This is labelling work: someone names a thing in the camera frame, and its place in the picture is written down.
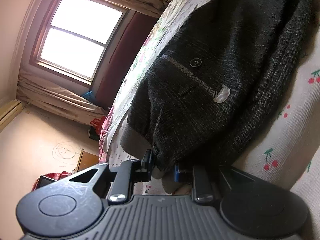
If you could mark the wooden nightstand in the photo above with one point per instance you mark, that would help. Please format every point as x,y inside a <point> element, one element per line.
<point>86,160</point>

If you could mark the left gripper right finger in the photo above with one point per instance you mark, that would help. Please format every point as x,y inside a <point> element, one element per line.
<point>201,189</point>

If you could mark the cherry print bed sheet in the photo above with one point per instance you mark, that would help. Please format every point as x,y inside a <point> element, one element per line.
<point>280,129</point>

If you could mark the window with white frame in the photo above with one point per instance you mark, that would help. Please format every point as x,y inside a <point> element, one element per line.
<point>74,36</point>

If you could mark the beige curtain left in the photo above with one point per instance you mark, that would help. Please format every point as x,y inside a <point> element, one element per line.
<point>56,99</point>

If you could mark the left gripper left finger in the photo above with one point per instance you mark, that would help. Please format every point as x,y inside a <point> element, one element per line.
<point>124,177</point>

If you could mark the red plastic bag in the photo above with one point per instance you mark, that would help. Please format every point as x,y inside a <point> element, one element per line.
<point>98,123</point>

